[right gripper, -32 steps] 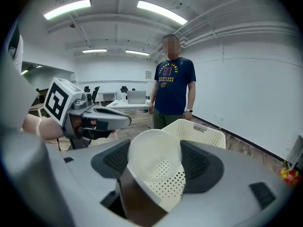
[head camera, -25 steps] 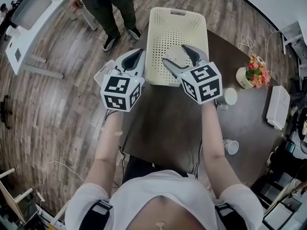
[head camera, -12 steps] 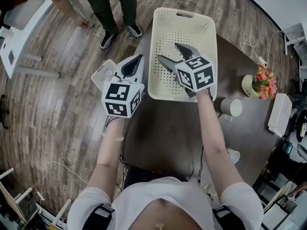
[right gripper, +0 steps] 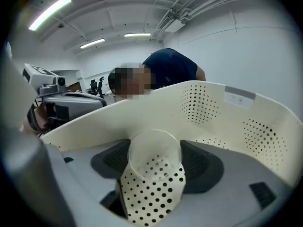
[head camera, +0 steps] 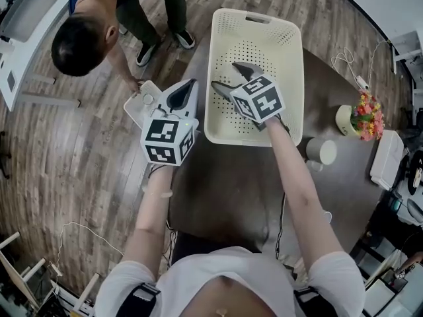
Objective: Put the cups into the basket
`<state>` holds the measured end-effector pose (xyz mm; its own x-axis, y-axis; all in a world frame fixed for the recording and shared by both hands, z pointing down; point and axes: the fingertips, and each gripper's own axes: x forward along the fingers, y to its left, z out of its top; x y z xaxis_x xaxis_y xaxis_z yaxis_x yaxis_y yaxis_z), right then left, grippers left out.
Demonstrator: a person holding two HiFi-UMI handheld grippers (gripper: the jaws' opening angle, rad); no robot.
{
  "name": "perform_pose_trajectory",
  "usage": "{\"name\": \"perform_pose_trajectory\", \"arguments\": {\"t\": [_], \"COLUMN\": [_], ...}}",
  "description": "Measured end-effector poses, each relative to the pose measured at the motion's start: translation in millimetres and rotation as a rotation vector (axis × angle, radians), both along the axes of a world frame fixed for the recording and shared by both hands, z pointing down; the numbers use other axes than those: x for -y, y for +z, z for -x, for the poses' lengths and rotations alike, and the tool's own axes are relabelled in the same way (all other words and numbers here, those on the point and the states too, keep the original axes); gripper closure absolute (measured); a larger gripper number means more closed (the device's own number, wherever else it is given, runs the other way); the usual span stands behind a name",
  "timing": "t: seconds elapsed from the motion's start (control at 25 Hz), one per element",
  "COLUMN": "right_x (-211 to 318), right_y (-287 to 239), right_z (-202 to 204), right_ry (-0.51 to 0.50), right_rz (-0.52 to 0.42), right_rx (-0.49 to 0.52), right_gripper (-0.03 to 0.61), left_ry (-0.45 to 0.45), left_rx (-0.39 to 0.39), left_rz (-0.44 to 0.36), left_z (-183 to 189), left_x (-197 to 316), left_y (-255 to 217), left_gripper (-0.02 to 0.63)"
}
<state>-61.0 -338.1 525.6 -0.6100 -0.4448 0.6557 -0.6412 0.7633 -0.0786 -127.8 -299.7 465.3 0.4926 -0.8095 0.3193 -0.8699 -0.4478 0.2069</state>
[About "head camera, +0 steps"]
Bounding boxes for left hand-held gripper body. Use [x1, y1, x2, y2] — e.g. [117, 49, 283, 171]
[140, 106, 200, 167]

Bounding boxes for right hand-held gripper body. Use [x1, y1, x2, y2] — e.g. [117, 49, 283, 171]
[229, 73, 289, 132]

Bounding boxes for cream perforated plastic basket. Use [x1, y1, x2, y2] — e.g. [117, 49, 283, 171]
[204, 7, 304, 147]

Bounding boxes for grey cup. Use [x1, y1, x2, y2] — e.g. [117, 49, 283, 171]
[305, 137, 338, 165]

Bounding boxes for person's right forearm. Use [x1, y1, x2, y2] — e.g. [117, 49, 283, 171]
[265, 115, 347, 272]

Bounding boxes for person's left forearm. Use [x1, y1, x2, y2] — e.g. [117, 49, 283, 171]
[122, 163, 174, 265]

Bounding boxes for white rectangular tray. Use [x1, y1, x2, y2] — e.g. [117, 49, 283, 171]
[123, 80, 163, 129]

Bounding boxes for white flower pot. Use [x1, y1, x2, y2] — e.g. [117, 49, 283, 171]
[335, 104, 362, 137]

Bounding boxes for colourful artificial flowers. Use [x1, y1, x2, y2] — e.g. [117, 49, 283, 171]
[349, 90, 385, 142]

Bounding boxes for white rectangular box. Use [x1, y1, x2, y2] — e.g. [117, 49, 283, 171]
[369, 129, 405, 192]

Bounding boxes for white desk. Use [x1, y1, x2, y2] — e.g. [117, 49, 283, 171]
[0, 0, 82, 112]

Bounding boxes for person's white shirt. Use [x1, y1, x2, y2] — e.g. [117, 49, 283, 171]
[93, 245, 366, 317]

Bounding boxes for grey monitor back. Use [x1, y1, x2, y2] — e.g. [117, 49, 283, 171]
[0, 0, 59, 43]

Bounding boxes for white cable on table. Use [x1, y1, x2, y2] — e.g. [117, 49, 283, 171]
[330, 39, 391, 87]

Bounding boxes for white floor cable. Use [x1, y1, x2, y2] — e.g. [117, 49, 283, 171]
[48, 221, 125, 277]

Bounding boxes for black cable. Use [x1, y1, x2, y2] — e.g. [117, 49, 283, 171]
[274, 192, 287, 261]

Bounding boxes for black left arm strap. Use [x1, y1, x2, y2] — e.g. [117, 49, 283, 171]
[122, 282, 162, 317]

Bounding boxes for black arm strap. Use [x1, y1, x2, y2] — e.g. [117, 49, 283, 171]
[122, 282, 162, 317]
[293, 285, 332, 317]

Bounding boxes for wooden frame rack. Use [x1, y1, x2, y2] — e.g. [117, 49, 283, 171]
[0, 231, 100, 317]

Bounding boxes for black right arm strap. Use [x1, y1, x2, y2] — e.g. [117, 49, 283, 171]
[293, 285, 332, 317]

